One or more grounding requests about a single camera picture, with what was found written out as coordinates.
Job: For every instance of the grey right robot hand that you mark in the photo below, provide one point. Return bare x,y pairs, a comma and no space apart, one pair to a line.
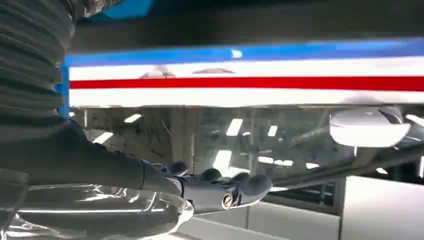
99,165

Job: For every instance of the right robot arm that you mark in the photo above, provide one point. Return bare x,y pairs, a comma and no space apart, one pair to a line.
30,66

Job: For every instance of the blue white red striped board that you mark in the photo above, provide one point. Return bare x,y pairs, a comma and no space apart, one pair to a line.
232,82

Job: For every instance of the white rounded device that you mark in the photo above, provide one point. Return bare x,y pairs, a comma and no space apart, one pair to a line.
367,129

